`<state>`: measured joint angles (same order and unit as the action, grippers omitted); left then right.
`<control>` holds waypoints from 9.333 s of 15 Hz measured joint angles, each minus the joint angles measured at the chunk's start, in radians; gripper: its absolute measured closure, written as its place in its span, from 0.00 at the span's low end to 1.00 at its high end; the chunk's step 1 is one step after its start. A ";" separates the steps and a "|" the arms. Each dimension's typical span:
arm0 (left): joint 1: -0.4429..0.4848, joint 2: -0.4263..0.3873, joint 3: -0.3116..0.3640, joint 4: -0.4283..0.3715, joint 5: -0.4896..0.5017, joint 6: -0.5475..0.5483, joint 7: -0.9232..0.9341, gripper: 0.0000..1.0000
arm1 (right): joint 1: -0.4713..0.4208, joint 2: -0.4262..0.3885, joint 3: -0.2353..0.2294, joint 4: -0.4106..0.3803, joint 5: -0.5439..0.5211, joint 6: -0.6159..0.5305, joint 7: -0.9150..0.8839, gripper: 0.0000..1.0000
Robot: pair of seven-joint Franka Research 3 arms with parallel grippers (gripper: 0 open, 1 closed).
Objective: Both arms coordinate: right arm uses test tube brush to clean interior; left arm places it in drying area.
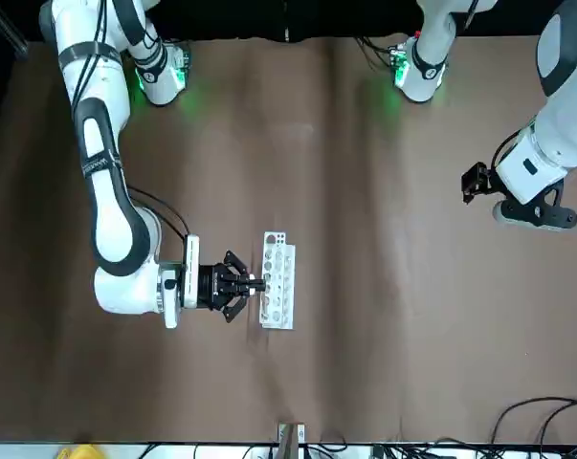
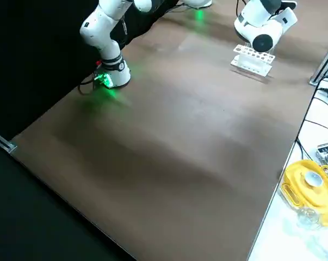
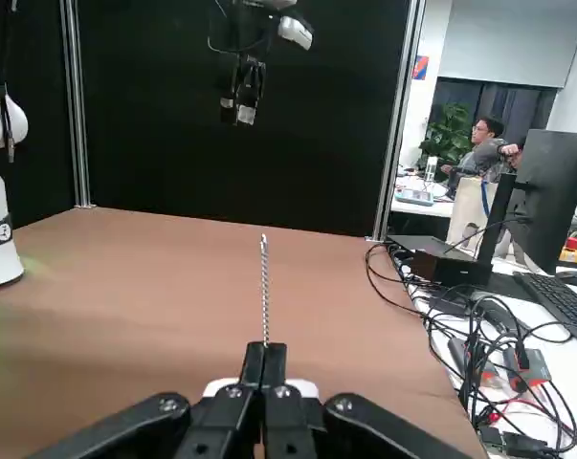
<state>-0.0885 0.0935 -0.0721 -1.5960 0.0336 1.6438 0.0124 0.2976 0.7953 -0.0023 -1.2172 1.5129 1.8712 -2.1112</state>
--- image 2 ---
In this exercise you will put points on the white round lid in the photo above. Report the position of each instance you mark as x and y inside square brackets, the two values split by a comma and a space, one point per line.
[313, 178]

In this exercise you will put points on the clear glass bottle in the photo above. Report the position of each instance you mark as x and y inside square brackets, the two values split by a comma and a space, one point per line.
[308, 217]

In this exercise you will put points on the yellow plastic container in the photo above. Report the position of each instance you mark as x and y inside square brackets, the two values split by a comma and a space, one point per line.
[291, 174]

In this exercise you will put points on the aluminium frame rail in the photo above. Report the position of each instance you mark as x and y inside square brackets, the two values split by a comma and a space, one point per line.
[3, 142]

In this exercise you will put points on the silver labelled device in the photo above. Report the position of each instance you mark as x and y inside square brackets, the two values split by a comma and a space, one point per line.
[327, 148]

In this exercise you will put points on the white test tube rack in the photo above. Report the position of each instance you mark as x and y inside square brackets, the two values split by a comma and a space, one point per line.
[257, 70]

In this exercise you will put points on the aluminium frame post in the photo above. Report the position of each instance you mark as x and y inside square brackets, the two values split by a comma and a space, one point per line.
[325, 62]

